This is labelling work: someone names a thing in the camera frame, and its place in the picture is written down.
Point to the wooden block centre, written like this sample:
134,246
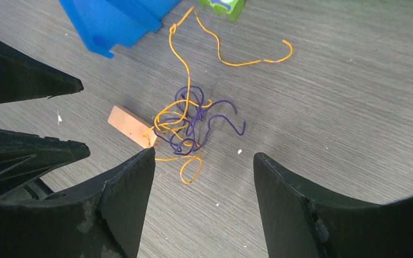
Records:
133,127

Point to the blue plastic bin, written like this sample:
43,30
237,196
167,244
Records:
102,24

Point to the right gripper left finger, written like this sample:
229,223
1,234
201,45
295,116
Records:
100,217

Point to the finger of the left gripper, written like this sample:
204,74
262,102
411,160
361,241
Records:
23,78
26,157

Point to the green owl tile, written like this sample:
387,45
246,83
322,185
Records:
231,8

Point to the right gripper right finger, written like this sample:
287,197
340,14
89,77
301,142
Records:
301,218

